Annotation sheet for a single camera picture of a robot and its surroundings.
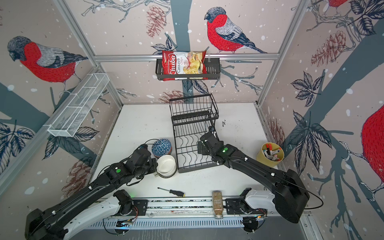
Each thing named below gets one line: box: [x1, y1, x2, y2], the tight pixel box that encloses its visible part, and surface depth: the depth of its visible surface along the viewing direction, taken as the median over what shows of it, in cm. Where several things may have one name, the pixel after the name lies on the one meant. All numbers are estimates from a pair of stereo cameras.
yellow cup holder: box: [256, 142, 285, 168], surface depth 83 cm
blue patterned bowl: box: [151, 138, 173, 159], surface depth 91 cm
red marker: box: [266, 143, 273, 152], surface depth 83 cm
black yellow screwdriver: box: [157, 187, 186, 198], surface depth 78 cm
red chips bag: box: [162, 50, 208, 81], surface depth 90 cm
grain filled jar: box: [212, 190, 224, 220], surface depth 72 cm
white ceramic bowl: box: [156, 154, 178, 179], surface depth 83 cm
